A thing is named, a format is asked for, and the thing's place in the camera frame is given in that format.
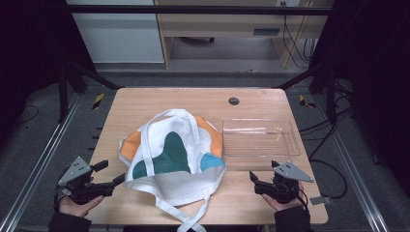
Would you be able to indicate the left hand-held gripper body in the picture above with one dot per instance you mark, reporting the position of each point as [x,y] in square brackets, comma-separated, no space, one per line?
[77,180]

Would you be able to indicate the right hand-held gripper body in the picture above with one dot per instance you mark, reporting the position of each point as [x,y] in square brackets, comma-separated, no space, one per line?
[283,188]

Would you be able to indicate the clear plastic tray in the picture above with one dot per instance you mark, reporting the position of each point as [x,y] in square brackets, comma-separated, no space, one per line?
[257,141]

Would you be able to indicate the white teal orange cloth bag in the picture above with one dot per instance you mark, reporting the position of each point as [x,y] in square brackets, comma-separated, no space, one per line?
[180,187]

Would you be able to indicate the person's right hand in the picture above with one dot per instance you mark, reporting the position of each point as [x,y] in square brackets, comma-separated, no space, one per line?
[282,207]

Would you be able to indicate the person's left hand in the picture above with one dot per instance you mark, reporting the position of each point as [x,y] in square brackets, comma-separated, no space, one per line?
[77,209]

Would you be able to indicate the small grey metal tag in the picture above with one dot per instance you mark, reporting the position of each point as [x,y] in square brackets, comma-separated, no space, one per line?
[321,200]

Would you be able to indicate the yellow black tape marker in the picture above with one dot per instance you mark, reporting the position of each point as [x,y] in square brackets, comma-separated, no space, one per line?
[98,101]
[304,101]

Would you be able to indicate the white cabinet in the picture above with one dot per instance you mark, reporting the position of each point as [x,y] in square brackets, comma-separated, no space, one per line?
[119,38]

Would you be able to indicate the aluminium rail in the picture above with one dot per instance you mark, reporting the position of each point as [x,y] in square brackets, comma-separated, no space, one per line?
[38,164]
[354,167]

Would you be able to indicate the black frame strut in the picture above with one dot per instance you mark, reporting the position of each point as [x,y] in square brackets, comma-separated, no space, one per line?
[331,93]
[63,93]

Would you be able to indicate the black horizontal frame bar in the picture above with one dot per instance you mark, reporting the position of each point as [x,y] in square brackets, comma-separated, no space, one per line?
[193,10]

